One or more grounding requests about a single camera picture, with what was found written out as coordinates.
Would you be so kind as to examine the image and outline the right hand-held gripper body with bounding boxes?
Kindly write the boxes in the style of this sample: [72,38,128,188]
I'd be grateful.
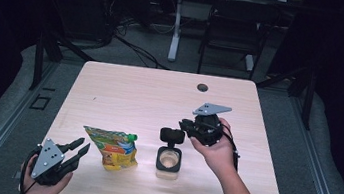
[183,99,233,150]

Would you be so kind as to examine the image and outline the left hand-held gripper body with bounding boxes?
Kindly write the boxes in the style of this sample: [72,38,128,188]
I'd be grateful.
[28,135,82,190]

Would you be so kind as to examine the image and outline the clear container with black lid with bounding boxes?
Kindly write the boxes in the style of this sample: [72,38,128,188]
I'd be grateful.
[152,126,187,183]

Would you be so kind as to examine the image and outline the yellow green spout pouch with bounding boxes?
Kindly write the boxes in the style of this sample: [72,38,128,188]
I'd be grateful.
[78,125,143,175]

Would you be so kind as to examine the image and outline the person's right hand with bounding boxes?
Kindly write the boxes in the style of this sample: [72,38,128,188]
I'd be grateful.
[184,113,245,180]

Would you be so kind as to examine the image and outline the person's left hand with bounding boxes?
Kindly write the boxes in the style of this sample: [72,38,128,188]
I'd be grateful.
[17,161,75,194]

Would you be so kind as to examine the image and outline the white desk with metal legs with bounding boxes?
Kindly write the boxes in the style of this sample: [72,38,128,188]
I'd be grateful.
[148,0,306,79]

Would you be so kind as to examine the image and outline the black folding chair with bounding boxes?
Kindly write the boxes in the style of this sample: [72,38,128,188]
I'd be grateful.
[195,0,282,84]

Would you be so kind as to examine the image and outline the dark equipment with red light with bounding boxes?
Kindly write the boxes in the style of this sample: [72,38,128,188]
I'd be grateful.
[50,0,121,45]

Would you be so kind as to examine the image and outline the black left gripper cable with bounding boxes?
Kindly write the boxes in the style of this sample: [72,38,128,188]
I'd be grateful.
[18,142,45,194]

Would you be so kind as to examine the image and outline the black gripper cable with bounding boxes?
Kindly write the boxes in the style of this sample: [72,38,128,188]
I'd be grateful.
[18,142,45,194]
[215,123,245,172]

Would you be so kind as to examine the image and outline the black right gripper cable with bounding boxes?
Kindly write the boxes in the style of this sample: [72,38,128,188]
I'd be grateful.
[215,123,245,172]

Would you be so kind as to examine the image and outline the grey metal floor rail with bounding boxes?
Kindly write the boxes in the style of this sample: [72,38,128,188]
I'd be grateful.
[0,53,62,194]
[277,96,344,194]

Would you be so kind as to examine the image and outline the black floor cables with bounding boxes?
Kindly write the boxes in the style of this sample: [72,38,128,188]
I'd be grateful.
[110,33,175,72]

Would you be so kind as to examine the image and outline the black metal frame stand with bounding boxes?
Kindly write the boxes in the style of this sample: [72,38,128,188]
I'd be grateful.
[250,59,319,131]
[28,28,98,99]

